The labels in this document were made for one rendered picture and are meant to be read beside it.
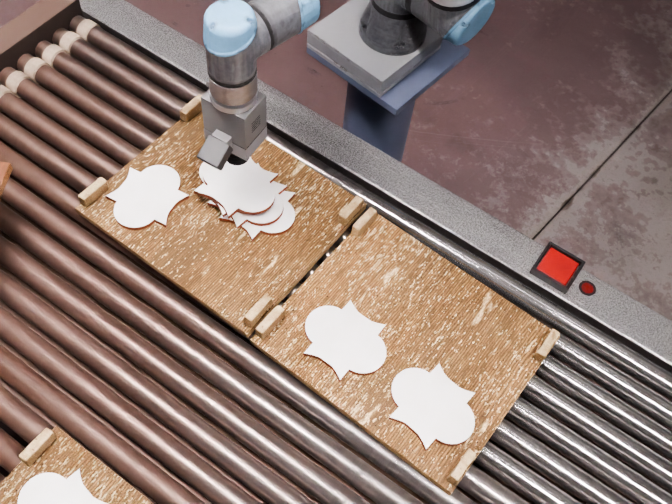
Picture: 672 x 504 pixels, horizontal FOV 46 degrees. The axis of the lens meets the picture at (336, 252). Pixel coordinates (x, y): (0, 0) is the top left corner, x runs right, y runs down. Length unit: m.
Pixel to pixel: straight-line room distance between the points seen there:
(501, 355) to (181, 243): 0.60
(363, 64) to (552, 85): 1.52
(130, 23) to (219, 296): 0.73
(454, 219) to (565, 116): 1.60
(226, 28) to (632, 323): 0.88
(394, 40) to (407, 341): 0.70
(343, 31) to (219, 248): 0.63
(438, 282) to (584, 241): 1.38
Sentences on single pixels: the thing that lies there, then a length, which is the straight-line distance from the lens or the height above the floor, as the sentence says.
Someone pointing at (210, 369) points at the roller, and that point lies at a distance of 1.34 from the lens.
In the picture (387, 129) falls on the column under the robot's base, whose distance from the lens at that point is 1.95.
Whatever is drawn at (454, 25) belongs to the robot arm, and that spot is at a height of 1.10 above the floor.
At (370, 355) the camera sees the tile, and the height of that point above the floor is 0.95.
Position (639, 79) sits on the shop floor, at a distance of 3.33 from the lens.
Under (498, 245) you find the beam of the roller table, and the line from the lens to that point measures 1.52.
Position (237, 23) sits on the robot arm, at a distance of 1.15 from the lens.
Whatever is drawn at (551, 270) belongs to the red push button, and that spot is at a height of 0.93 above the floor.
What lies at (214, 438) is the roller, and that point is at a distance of 1.30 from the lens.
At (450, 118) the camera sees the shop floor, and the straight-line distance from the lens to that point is 2.94.
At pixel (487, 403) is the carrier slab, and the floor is 0.94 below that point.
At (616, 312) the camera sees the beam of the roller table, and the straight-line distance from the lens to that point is 1.52.
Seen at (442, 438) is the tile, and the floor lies 0.95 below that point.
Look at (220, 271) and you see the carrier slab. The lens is 1.40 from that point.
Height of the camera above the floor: 2.15
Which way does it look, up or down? 58 degrees down
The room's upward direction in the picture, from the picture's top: 8 degrees clockwise
